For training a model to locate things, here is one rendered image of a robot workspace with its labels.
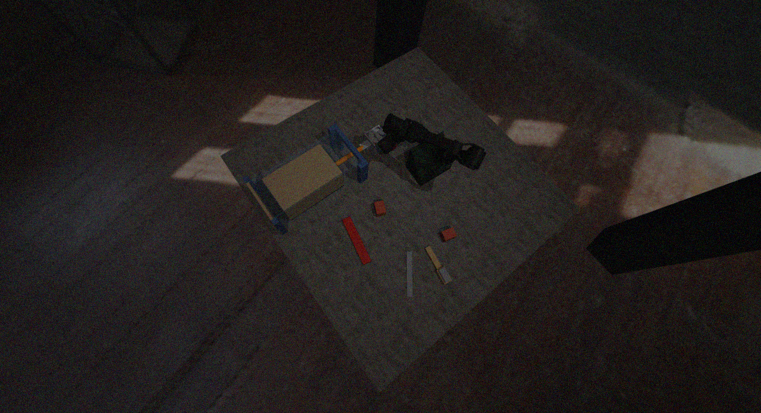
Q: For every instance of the reddish-brown box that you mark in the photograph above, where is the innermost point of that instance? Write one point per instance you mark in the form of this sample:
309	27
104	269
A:
448	234
379	208

